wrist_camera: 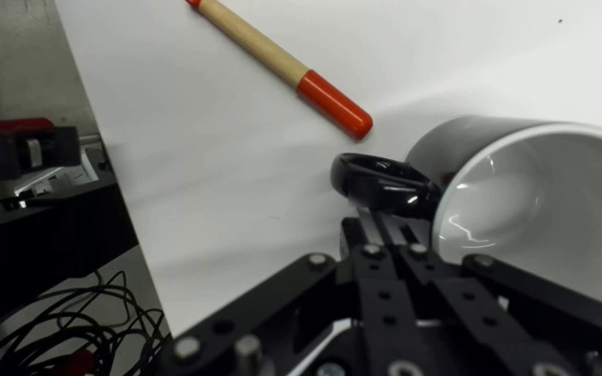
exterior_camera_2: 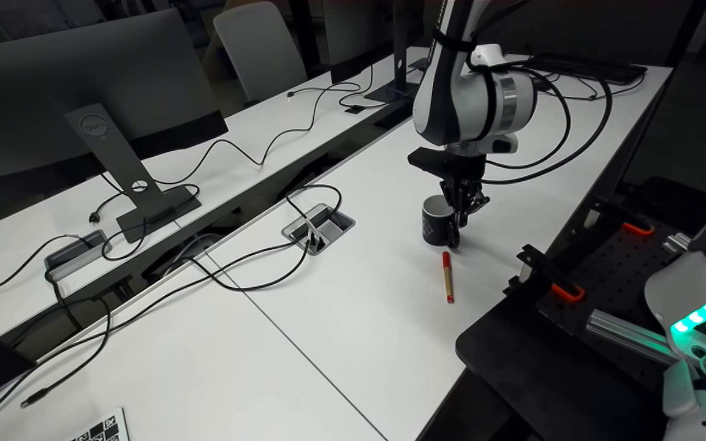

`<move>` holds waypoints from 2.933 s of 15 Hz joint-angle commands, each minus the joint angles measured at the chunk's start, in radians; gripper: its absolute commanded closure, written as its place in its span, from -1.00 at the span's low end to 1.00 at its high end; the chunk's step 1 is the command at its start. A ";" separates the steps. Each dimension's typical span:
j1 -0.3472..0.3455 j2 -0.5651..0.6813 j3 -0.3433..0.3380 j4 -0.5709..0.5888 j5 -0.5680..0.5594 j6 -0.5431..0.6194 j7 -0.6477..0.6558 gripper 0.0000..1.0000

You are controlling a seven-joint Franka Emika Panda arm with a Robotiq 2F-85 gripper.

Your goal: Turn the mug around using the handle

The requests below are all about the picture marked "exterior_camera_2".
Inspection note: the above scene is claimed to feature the grey desk cable port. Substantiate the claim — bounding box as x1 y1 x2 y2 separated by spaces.
279 203 359 257

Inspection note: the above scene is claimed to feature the checkerboard calibration board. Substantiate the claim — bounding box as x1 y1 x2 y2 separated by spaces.
63 404 132 441

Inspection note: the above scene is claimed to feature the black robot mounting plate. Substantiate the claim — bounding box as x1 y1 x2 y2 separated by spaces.
454 174 706 441

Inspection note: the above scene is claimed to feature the orange and black clamp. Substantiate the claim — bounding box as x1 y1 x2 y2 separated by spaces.
502 241 588 307
588 200 659 243

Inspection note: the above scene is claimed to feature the dark monitor with pole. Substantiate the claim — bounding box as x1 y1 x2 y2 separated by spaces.
320 0 441 108

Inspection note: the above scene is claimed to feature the black cable with grey plug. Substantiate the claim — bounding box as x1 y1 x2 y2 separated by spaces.
285 180 349 224

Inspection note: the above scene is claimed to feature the dark patterned mug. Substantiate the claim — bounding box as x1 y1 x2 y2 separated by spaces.
420 191 463 250

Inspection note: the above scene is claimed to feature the grey desk cable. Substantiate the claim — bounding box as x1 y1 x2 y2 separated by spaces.
135 78 378 190

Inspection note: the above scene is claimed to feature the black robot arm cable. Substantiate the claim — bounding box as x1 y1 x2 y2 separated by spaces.
465 47 619 186

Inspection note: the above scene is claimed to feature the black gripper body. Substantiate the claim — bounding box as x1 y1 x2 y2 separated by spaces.
440 170 492 209

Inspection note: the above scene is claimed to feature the black rectangular desk hub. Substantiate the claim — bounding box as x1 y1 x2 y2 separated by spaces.
41 228 110 272

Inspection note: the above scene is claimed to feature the grey office chair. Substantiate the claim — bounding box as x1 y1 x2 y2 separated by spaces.
212 0 312 105

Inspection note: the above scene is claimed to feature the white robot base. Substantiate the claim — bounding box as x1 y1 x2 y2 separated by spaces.
641 182 706 441

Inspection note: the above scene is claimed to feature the red and tan marker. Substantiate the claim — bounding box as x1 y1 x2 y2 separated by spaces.
440 247 458 307

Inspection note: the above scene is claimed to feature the grey aluminium rail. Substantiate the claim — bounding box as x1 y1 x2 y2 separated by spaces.
584 307 676 365

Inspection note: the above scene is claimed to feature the black flat desk device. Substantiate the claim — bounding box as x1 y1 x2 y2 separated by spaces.
533 55 649 89

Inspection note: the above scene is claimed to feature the grey monitor with stand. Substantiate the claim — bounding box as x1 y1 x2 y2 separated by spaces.
0 6 231 245

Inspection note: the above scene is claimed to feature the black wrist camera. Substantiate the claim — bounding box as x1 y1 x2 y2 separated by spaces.
405 146 489 180

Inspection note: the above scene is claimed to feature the black looping port cable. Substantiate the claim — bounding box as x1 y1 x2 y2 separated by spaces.
184 241 317 298

